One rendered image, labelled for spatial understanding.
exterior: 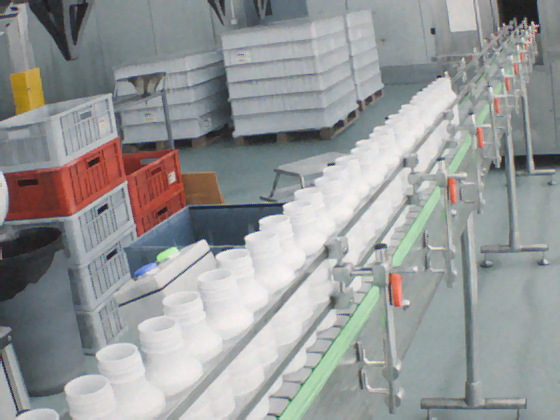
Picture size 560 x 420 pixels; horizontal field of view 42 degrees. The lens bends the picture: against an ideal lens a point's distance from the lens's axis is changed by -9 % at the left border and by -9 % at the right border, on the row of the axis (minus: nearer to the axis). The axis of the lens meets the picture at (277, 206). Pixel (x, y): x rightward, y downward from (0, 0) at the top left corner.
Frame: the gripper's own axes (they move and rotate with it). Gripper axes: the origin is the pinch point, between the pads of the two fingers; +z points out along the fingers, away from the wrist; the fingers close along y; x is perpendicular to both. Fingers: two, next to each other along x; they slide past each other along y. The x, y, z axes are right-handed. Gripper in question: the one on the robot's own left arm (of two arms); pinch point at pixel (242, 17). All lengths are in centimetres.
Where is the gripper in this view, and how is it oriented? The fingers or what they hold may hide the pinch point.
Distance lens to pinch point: 123.5
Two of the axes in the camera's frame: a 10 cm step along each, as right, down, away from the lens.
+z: 1.6, 9.5, 2.6
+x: -3.6, 3.0, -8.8
